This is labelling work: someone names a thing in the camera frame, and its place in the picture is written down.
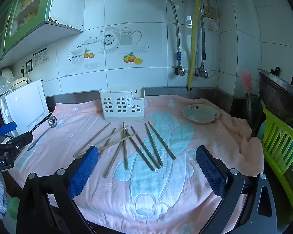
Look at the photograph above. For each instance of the green wall cabinet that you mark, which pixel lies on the green wall cabinet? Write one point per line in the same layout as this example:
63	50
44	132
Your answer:
39	2

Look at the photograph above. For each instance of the metal water valve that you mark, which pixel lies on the metal water valve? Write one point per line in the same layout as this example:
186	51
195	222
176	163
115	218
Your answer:
204	73
180	71

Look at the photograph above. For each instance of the black wall socket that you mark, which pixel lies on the black wall socket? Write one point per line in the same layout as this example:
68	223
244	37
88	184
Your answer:
29	65

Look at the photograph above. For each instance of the pink printed towel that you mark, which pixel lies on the pink printed towel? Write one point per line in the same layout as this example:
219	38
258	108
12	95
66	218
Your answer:
149	187

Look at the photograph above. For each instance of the pink bottle brush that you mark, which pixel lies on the pink bottle brush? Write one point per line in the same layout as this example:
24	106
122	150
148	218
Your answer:
247	81

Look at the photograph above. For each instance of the green plastic object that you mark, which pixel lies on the green plastic object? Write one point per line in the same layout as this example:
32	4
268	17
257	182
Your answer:
14	208

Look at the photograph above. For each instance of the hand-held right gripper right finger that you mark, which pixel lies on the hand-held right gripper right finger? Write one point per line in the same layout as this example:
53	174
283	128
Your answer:
211	170

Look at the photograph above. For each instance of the white wall socket with plug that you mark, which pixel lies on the white wall socket with plug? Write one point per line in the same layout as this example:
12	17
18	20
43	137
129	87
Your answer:
23	72

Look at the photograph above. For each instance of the slotted metal skimmer spoon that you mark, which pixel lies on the slotted metal skimmer spoon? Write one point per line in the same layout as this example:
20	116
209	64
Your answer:
52	121

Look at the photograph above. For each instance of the white plastic utensil holder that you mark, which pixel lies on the white plastic utensil holder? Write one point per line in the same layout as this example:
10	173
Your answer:
117	104

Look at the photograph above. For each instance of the white floral ceramic plate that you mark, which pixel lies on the white floral ceramic plate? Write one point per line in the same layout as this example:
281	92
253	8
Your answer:
200	114

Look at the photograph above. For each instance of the white plastic cutting board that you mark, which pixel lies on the white plastic cutting board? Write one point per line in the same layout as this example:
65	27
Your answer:
26	107

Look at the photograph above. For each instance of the small pink wall label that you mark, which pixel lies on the small pink wall label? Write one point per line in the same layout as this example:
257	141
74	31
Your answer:
214	26

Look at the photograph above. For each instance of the green plastic basket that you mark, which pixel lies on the green plastic basket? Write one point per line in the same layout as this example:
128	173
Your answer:
278	146

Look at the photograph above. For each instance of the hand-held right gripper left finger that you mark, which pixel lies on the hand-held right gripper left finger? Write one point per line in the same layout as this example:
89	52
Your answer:
84	170

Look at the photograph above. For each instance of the instruction wall sticker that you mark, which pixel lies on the instruction wall sticker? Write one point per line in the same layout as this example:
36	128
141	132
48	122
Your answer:
40	56

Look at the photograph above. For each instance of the metal wok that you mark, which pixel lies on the metal wok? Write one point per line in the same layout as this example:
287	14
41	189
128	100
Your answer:
280	97

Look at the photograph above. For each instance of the white kitchen appliance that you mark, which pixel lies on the white kitchen appliance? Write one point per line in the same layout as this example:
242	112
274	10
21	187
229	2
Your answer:
6	72

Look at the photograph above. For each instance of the group of wooden chopsticks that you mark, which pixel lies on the group of wooden chopsticks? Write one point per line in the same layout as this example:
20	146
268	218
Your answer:
125	151

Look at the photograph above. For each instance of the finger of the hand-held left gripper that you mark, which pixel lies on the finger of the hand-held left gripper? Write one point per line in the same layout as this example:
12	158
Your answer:
20	139
6	128

